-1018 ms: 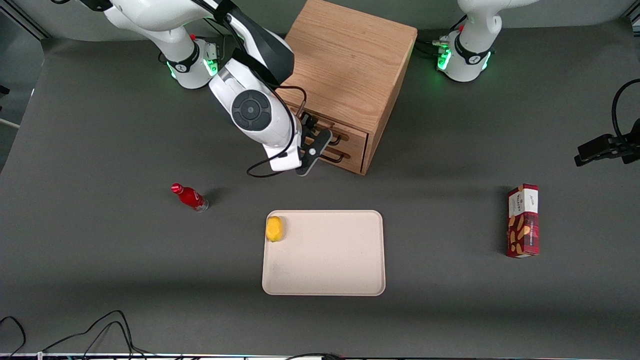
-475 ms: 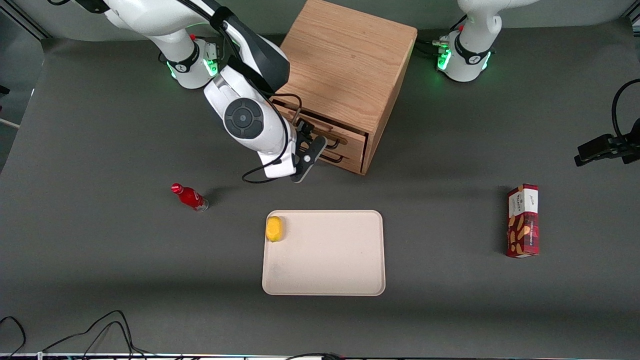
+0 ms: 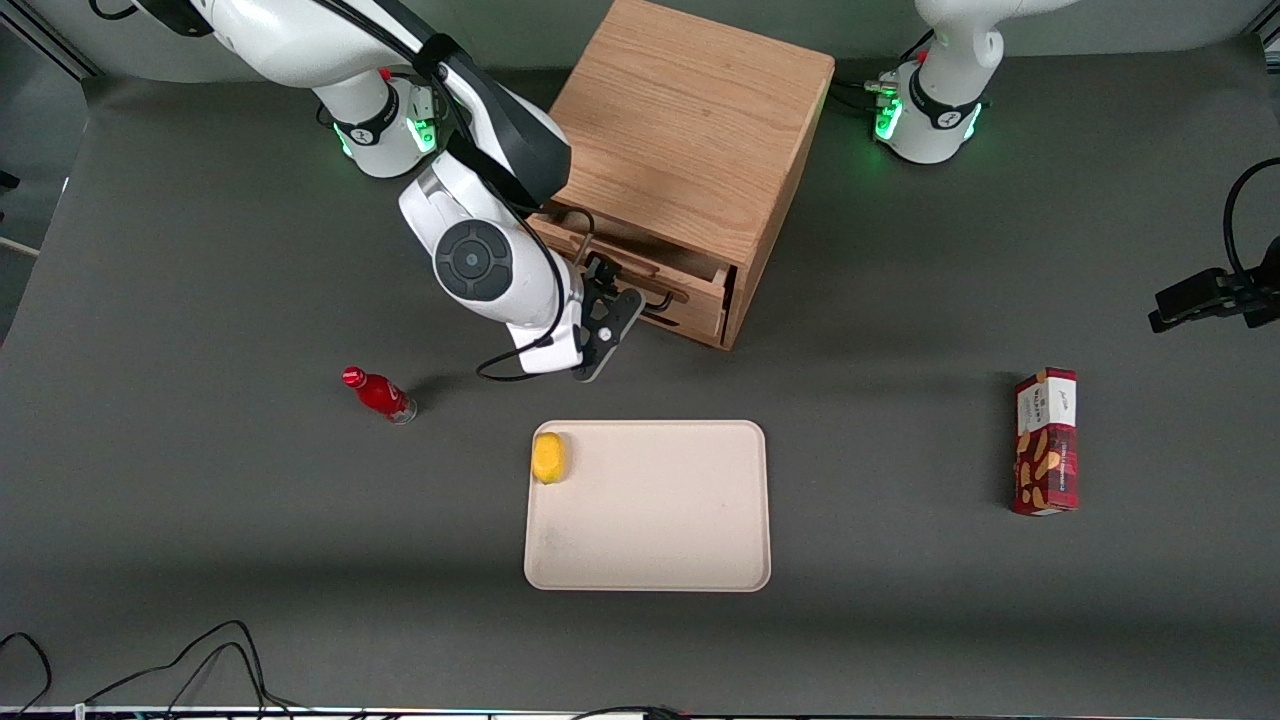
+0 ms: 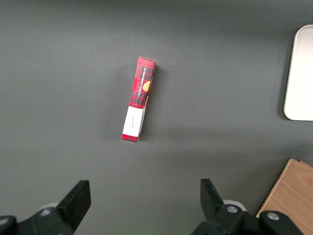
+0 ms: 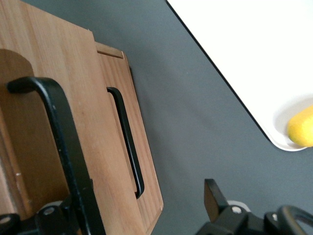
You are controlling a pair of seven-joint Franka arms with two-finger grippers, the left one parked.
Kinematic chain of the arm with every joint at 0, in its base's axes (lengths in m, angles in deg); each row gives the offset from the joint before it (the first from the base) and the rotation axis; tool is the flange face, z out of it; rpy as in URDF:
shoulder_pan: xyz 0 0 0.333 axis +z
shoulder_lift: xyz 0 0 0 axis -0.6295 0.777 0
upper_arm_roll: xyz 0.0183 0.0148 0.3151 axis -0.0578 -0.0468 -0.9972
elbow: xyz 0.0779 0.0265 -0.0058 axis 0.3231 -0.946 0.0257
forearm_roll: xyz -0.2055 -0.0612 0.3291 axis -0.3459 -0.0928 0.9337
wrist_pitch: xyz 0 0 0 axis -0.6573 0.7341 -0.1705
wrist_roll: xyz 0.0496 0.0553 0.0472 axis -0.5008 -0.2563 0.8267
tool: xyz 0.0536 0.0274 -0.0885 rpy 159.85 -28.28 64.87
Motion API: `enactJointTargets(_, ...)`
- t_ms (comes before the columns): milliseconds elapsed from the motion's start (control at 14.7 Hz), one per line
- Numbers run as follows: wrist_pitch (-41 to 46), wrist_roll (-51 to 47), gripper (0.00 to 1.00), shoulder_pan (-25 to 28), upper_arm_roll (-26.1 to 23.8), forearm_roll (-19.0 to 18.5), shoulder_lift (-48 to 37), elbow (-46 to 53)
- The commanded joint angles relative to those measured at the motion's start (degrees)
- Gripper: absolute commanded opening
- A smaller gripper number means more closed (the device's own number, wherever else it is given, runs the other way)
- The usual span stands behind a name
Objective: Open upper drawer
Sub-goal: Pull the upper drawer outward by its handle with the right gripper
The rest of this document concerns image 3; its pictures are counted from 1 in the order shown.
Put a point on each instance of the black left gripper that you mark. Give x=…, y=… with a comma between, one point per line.
x=1271, y=270

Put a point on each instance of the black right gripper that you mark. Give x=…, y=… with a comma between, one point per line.
x=600, y=272

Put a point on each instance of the wooden drawer with lip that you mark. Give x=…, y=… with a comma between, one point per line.
x=700, y=285

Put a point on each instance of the plain wooden drawer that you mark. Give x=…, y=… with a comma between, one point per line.
x=702, y=327

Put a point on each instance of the wooden drawer cabinet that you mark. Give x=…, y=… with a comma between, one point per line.
x=690, y=110

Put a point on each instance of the yellow lemon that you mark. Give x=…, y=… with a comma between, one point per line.
x=548, y=458

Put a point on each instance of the red snack box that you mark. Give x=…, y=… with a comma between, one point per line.
x=1045, y=450

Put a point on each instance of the beige plastic tray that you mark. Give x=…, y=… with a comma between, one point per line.
x=650, y=510

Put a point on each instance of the red bottle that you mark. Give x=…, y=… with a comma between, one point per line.
x=380, y=395

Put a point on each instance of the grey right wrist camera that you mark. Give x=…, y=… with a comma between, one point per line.
x=545, y=350

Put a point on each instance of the aluminium frame post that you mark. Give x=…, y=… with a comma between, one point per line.
x=50, y=40
x=1268, y=25

